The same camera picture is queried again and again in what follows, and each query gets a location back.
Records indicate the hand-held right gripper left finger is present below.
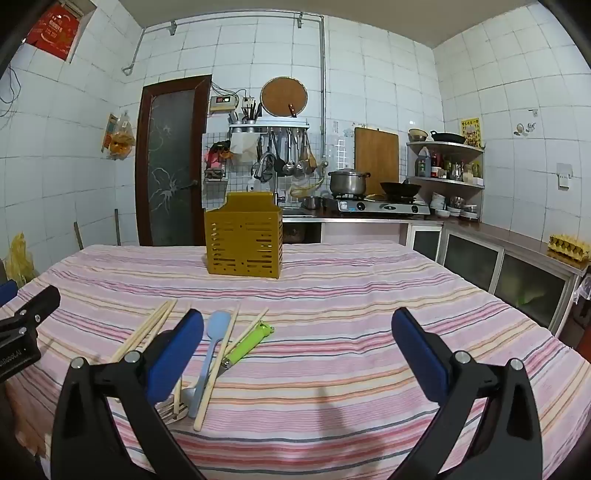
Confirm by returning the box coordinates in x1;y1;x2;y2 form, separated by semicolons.
51;308;206;480

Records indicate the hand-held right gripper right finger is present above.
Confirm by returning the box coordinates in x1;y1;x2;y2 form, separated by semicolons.
392;307;543;480

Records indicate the light blue silicone spoon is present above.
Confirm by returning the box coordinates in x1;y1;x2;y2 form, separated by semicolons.
188;311;232;419

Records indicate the metal fork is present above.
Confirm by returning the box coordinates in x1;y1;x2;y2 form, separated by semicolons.
156;399;189;424

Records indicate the green handled peeler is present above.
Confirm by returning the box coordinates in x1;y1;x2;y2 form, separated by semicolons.
220;320;276;370

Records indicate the yellow slotted utensil holder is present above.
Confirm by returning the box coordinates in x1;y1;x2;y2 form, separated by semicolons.
204;192;284;280

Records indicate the yellow plastic bag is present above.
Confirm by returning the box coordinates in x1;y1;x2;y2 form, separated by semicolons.
4;233;40;285

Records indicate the pink striped tablecloth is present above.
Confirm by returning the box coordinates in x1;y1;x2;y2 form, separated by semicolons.
0;242;591;480

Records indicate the kitchen counter with cabinets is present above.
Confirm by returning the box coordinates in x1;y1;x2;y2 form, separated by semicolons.
281;213;591;340

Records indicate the steel gas stove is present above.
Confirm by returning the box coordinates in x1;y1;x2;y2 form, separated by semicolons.
333;194;431;217

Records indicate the black wok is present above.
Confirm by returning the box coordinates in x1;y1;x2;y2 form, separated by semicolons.
379;181;422;199

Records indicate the wooden door with frosted glass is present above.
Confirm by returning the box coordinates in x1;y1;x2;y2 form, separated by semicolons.
134;74;213;247

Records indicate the steel cooking pot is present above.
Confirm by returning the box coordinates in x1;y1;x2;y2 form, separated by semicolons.
328;168;372;196

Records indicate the hanging plastic bag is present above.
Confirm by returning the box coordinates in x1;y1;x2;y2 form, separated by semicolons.
102;112;136;160

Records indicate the yellow egg carton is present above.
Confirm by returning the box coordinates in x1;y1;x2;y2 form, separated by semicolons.
547;233;591;264

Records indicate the pink hanging item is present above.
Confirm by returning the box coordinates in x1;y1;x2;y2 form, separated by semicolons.
205;140;232;169

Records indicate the wooden cutting board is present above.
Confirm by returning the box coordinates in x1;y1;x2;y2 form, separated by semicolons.
353;127;400;185

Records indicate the metal faucet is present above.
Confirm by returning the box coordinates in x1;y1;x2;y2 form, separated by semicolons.
252;152;279;205

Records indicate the white hanging towel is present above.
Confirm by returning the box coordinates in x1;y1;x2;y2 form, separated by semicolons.
230;133;260;165

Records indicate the row of hanging ladles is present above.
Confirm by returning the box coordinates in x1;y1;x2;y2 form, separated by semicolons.
267;129;320;179

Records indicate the round wooden board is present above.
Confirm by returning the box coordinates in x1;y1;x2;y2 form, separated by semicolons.
260;76;309;119

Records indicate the corner wall shelf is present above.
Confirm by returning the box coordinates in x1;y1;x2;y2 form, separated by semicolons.
406;140;486;220

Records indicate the blue cable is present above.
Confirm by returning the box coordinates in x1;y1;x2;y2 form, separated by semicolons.
0;65;25;117

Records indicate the yellow wall poster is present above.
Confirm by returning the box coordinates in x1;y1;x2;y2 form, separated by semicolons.
460;117;482;149

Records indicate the metal wall utensil rack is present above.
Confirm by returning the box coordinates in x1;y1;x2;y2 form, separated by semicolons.
228;117;310;135

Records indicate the wall controller box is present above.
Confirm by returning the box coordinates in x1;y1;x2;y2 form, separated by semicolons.
209;95;239;114

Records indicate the red wall calendar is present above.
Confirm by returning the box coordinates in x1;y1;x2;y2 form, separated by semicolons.
25;2;84;62

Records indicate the grey wall pipe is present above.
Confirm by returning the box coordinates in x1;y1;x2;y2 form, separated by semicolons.
122;13;329;168

